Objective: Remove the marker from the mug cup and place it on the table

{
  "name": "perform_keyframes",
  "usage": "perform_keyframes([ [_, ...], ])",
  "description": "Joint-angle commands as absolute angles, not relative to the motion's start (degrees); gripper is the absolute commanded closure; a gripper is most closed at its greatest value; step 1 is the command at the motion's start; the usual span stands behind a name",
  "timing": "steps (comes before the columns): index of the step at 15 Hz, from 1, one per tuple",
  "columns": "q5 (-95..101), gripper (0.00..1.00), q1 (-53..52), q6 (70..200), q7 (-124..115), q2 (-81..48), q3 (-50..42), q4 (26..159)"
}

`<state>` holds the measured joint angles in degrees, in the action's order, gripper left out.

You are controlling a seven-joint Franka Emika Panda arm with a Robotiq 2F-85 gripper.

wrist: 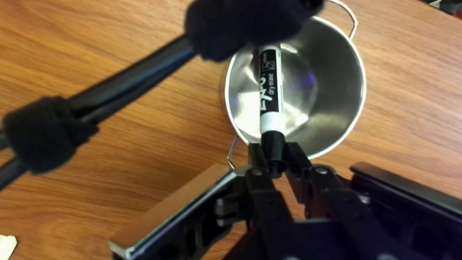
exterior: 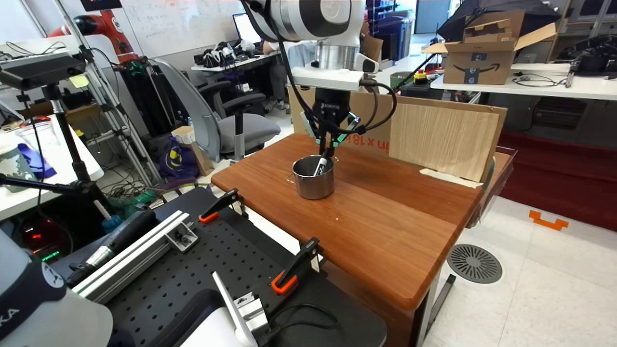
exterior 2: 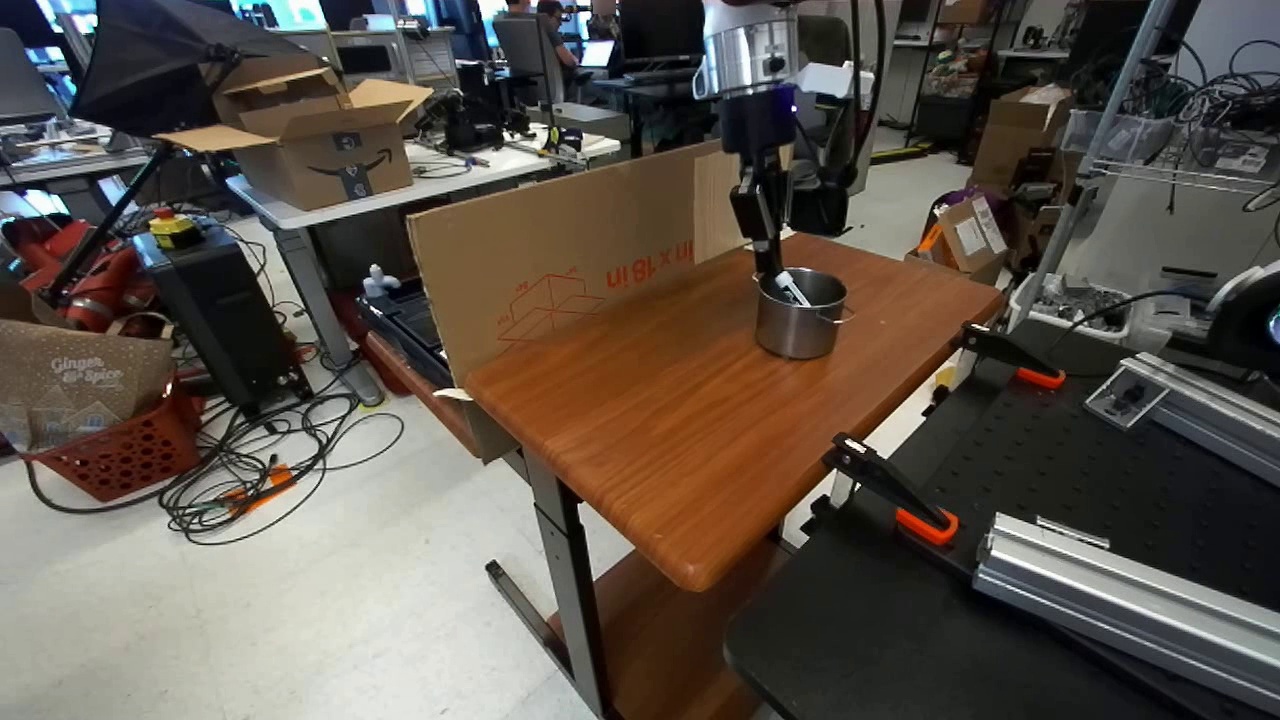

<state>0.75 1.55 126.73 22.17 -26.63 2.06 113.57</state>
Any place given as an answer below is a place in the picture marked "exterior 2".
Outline brown paper bag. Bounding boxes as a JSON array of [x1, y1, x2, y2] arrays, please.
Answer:
[[0, 315, 181, 457]]

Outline silver aluminium extrusion rail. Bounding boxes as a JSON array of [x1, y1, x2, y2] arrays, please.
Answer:
[[1079, 349, 1280, 487], [971, 512, 1280, 712]]

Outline black fabric light reflector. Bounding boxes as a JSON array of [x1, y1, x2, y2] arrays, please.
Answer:
[[68, 0, 326, 139]]

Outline black perforated breadboard plate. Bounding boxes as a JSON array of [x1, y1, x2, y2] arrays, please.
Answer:
[[726, 315, 1280, 720]]

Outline open cardboard shipping box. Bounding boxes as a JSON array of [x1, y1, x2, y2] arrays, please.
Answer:
[[152, 56, 440, 216]]

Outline cardboard panel with red print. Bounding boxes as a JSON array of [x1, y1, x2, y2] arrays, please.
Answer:
[[405, 139, 750, 391]]

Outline black equipment box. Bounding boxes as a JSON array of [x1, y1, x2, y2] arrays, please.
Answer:
[[131, 216, 305, 411]]

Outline white work table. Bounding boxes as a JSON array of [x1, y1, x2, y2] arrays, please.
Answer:
[[222, 129, 633, 405]]

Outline grey metal mug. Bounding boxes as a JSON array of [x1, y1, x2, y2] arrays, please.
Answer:
[[753, 264, 851, 363]]

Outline brown cardboard box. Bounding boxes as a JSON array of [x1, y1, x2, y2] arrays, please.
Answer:
[[967, 85, 1079, 204]]

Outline red floor device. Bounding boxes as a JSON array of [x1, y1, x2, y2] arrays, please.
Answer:
[[5, 216, 162, 336]]

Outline yellow red emergency stop button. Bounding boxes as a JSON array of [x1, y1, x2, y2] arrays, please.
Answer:
[[144, 204, 204, 255]]

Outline small white bottle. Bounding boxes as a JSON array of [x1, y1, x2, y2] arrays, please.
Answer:
[[359, 259, 405, 306]]

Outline red plastic basket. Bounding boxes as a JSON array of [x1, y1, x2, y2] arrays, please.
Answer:
[[25, 391, 214, 509]]

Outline black floor cables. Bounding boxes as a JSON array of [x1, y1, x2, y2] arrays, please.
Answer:
[[20, 379, 413, 552]]

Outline black orange bar clamp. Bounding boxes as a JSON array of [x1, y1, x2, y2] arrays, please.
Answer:
[[825, 433, 964, 552], [962, 319, 1071, 398]]

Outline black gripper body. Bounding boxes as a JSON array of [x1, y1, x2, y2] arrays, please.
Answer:
[[716, 85, 804, 193]]

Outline black white Expo marker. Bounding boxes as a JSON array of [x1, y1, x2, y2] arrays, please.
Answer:
[[772, 268, 818, 314]]

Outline grey metal table leg frame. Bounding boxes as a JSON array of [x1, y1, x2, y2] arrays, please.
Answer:
[[482, 448, 624, 720]]

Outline cardboard box with white label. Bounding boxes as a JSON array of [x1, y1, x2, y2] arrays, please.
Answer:
[[915, 193, 1017, 283]]

